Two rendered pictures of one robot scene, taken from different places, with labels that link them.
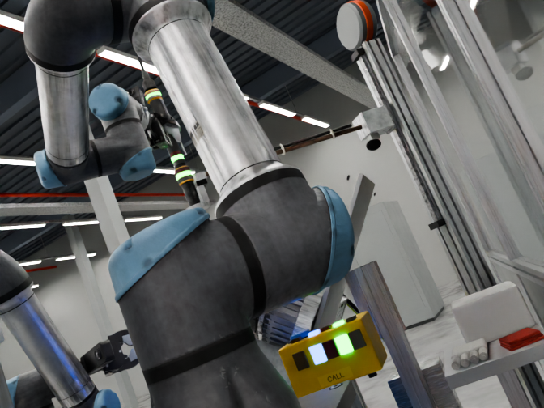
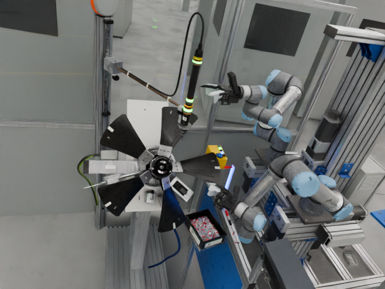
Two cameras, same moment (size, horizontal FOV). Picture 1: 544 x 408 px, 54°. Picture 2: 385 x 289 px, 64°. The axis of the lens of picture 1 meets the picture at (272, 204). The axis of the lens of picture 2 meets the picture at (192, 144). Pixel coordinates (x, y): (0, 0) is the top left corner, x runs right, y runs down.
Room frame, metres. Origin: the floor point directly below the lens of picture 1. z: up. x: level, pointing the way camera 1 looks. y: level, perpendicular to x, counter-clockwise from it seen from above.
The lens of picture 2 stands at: (2.12, 1.35, 2.27)
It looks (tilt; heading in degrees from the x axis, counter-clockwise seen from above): 34 degrees down; 236
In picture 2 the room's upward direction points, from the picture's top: 13 degrees clockwise
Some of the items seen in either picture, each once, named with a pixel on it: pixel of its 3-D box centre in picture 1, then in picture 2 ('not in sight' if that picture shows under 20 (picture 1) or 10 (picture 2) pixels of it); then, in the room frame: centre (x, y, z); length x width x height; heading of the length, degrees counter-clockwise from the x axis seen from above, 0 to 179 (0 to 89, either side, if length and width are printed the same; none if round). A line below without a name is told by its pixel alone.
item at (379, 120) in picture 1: (374, 122); (112, 65); (1.62, -0.39, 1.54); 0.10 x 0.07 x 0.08; 110
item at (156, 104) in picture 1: (167, 134); (192, 85); (1.41, 0.19, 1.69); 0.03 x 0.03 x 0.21
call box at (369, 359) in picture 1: (335, 356); (215, 157); (0.98, 0.00, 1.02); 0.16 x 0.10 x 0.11; 75
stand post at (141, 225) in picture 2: not in sight; (140, 235); (1.51, 0.06, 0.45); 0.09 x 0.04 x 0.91; 165
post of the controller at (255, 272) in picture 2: not in sight; (257, 268); (1.20, 0.80, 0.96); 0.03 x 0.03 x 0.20; 75
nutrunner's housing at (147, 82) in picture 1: (172, 143); (191, 90); (1.41, 0.19, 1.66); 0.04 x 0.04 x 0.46
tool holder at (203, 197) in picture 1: (194, 193); (184, 117); (1.41, 0.18, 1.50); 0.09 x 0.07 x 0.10; 110
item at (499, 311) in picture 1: (490, 312); not in sight; (1.44, -0.42, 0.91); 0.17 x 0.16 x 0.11; 75
